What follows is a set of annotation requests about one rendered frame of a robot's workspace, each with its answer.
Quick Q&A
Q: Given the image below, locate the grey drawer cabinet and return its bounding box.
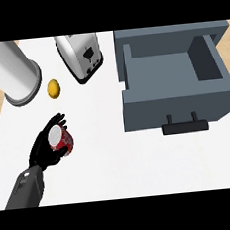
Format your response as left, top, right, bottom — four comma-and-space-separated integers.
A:
113, 19, 230, 84

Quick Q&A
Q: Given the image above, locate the yellow lemon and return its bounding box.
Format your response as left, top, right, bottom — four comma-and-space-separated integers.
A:
45, 77, 62, 100

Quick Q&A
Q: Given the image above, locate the black drawer handle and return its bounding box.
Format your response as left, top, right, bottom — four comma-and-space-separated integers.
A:
160, 109, 210, 136

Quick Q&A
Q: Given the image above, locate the silver toaster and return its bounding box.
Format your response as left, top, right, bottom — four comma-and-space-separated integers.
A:
53, 32, 107, 87

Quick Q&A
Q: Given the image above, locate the red can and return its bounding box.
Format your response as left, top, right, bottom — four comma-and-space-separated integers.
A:
46, 122, 76, 159

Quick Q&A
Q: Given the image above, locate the grey open drawer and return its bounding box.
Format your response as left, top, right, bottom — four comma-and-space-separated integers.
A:
115, 32, 230, 133

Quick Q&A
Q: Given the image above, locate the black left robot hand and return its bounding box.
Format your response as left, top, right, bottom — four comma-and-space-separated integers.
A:
24, 112, 73, 173

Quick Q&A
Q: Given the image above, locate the white cylindrical appliance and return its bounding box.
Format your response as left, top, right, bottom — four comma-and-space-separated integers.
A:
0, 38, 46, 109

